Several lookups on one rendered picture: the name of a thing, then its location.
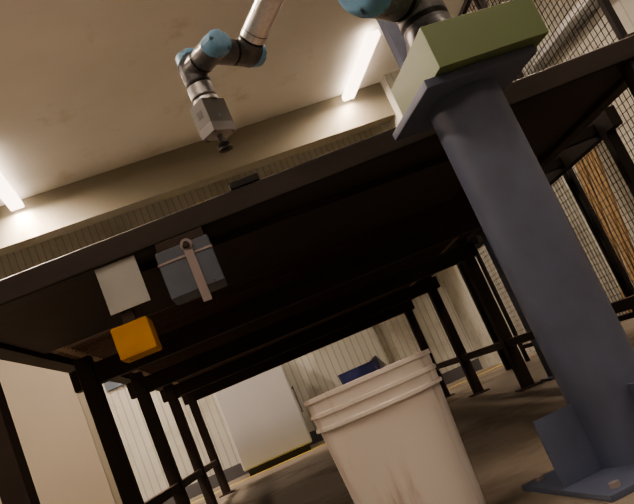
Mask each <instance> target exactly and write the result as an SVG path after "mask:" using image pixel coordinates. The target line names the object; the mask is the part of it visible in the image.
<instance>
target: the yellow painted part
mask: <svg viewBox="0 0 634 504"><path fill-rule="evenodd" d="M120 315H121V318H122V320H123V323H124V324H123V325H121V326H118V327H116V328H113V329H111V331H110V332H111V335H112V338H113V340H114V343H115V346H116V349H117V351H118V354H119V357H120V360H121V361H123V362H126V363H131V362H134V361H136V360H139V359H141V358H143V357H146V356H148V355H151V354H153V353H156V352H158V351H160V350H162V345H161V343H160V340H159V337H158V335H157V332H156V329H155V327H154V324H153V321H152V320H151V319H149V318H148V317H146V316H143V317H141V318H138V319H137V317H136V314H135V311H134V309H133V307H132V308H130V309H127V310H125V311H122V312H120Z"/></svg>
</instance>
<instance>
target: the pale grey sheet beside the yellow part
mask: <svg viewBox="0 0 634 504"><path fill-rule="evenodd" d="M94 271H95V274H96V276H97V279H98V282H99V285H100V287H101V290H102V293H103V296H104V298H105V301H106V304H107V306H108V309H109V312H110V315H111V316H112V315H115V314H117V313H120V312H122V311H125V310H127V309H130V308H132V307H135V306H137V305H140V304H142V303H145V302H147V301H150V300H151V299H150V296H149V293H148V291H147V288H146V286H145V283H144V280H143V278H142V275H141V272H140V270H139V267H138V265H137V262H136V259H135V257H134V255H132V256H129V257H126V258H124V259H121V260H119V261H116V262H114V263H111V264H109V265H106V266H103V267H101V268H98V269H96V270H94Z"/></svg>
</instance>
